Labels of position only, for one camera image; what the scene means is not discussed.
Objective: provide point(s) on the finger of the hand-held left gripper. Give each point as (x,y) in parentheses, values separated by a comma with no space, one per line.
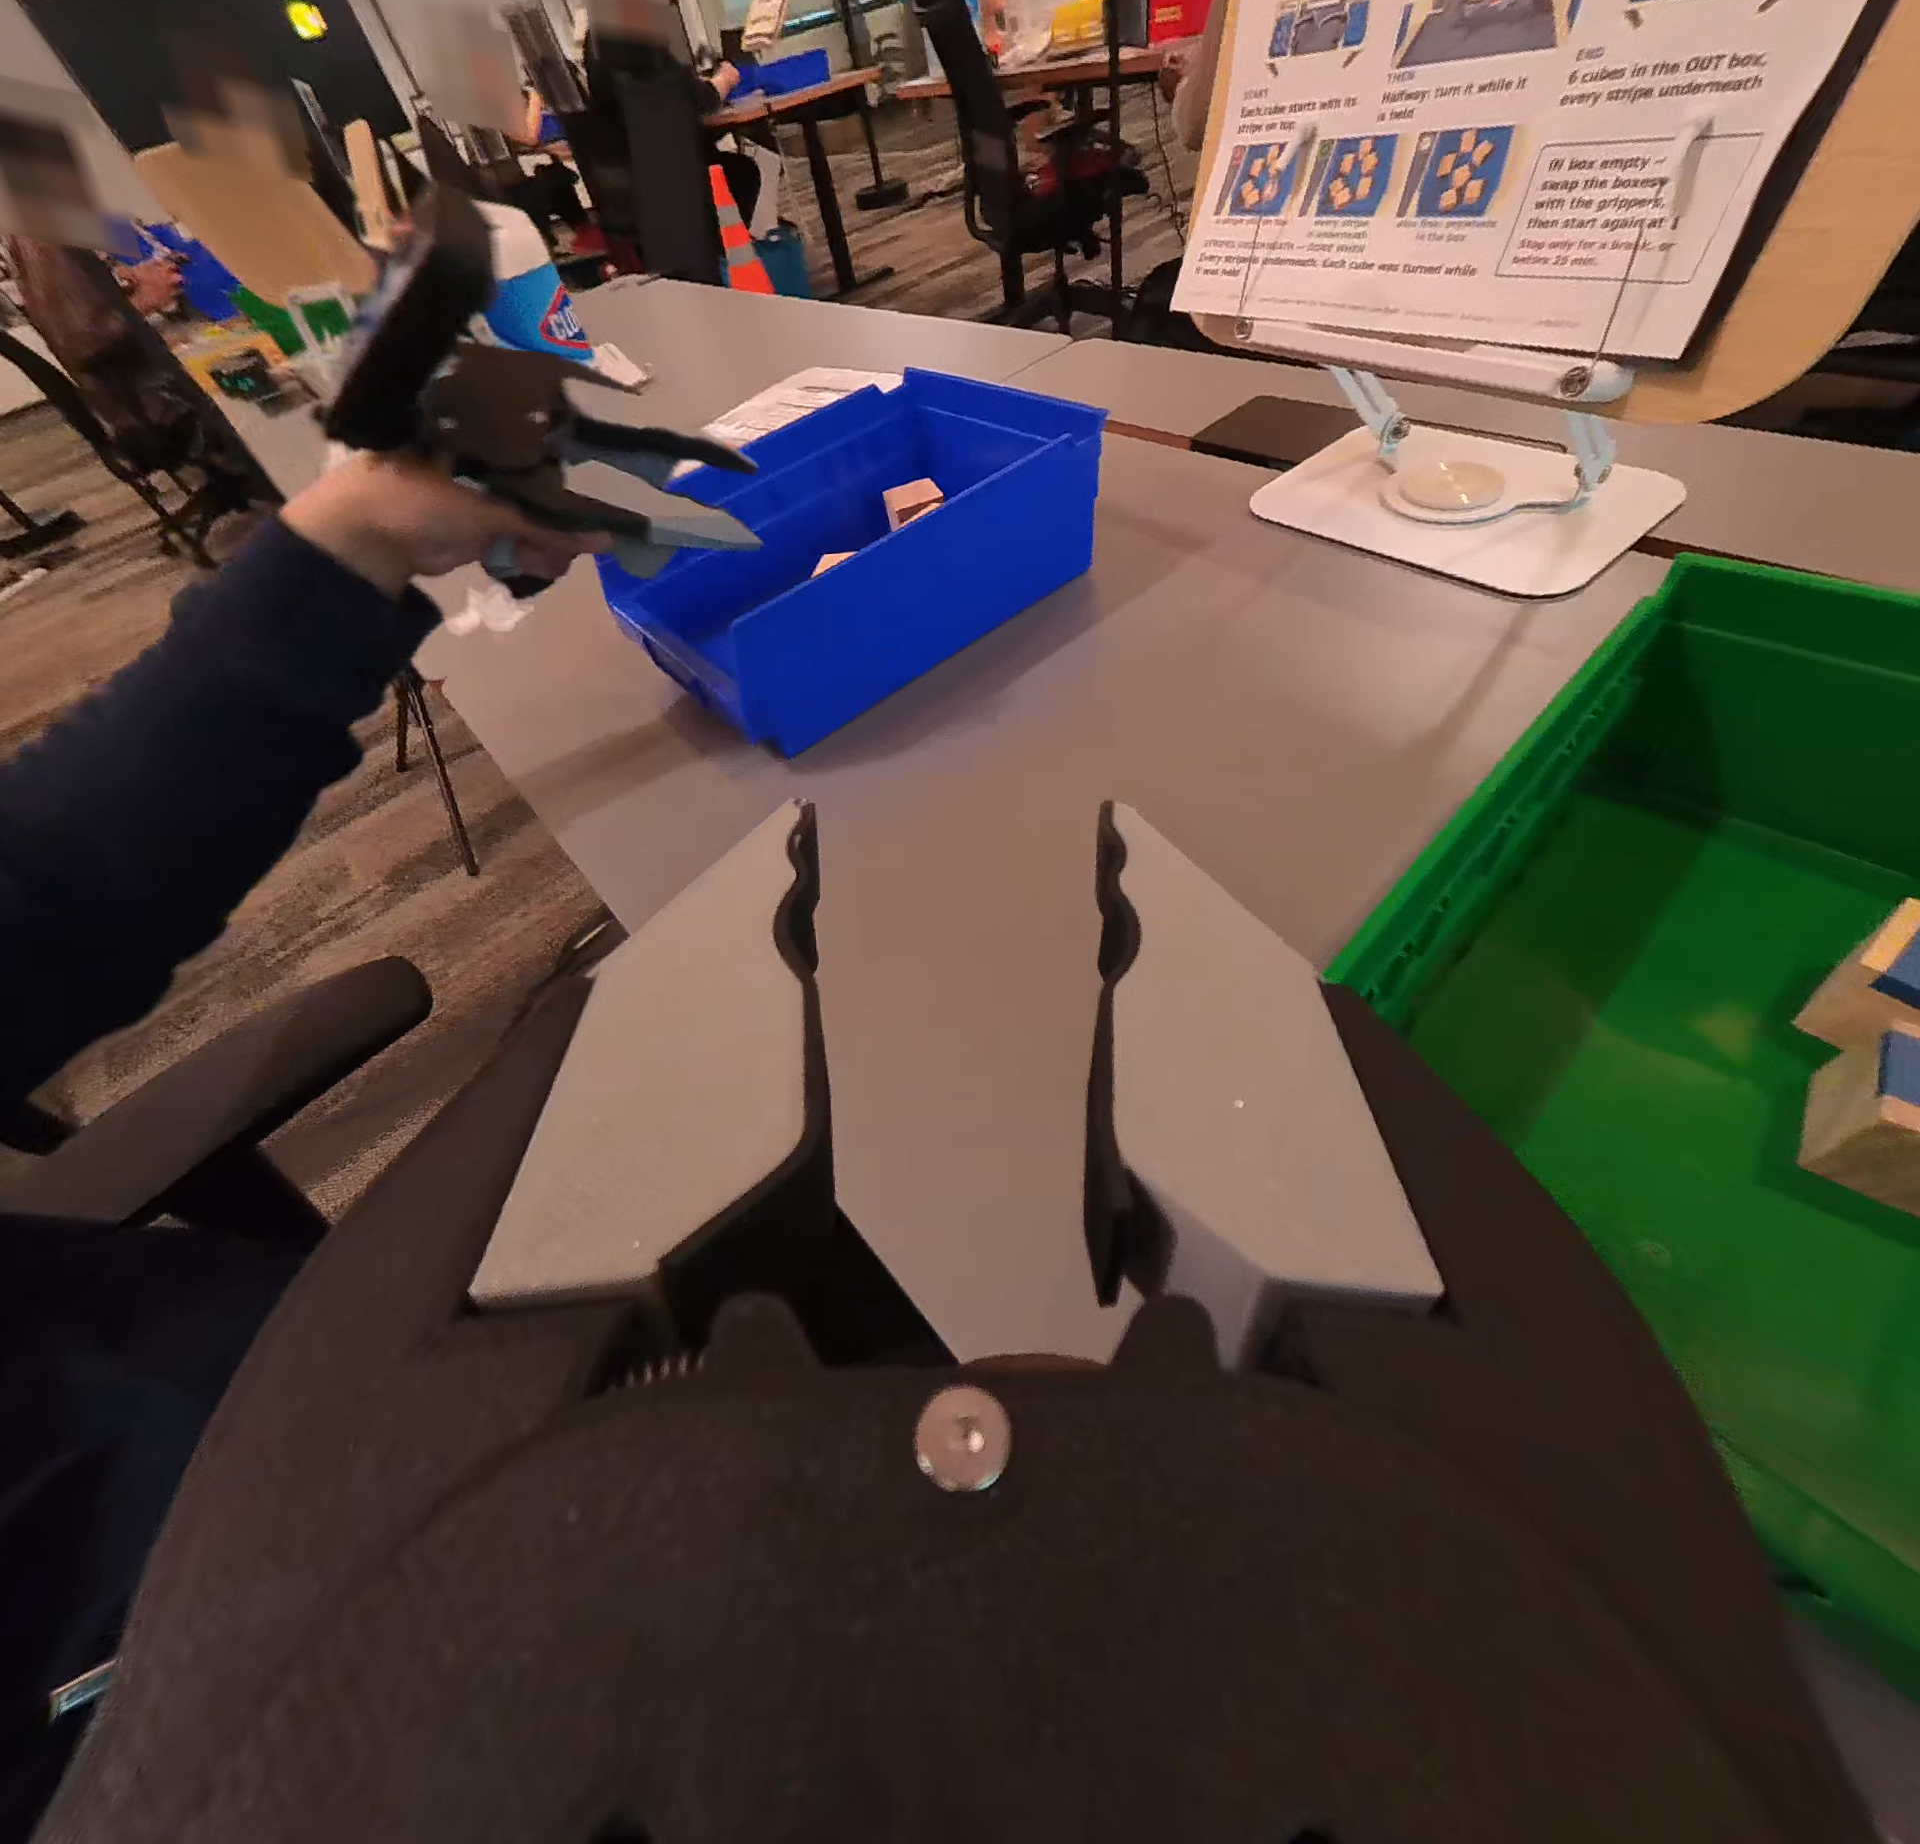
(646,445)
(675,520)

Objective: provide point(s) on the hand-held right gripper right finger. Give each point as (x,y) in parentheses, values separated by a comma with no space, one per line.
(1275,1124)

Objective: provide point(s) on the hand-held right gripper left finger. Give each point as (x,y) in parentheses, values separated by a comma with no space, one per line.
(660,1124)

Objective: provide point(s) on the blue plastic bin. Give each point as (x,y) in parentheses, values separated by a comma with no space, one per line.
(900,644)

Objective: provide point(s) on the green plastic bin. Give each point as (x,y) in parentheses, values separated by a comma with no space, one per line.
(1576,1124)

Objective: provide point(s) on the person's left forearm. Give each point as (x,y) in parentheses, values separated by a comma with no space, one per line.
(181,780)

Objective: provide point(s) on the person's left hand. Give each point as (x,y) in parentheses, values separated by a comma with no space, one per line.
(391,522)

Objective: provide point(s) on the white disinfectant wipes canister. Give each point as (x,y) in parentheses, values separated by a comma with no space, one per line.
(531,299)

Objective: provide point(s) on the printed paper sheet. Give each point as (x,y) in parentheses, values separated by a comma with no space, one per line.
(781,412)

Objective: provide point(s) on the white crumpled tissue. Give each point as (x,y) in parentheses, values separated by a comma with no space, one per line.
(486,608)

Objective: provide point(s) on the orange traffic cone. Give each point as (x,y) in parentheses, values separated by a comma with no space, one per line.
(740,247)

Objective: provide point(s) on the black office chair red detail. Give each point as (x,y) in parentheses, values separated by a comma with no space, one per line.
(991,119)

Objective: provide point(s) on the black rectangular plate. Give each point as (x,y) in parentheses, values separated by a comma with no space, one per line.
(1261,430)

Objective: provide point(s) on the yellow storage bin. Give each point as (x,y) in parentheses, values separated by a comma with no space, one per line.
(1081,18)

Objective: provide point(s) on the wooden document stand white base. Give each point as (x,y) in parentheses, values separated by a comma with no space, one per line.
(1500,538)

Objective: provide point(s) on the red storage bin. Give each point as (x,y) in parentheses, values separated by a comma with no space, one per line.
(1185,3)

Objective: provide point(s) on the printed instruction sheet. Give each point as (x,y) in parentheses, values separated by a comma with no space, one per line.
(1500,104)

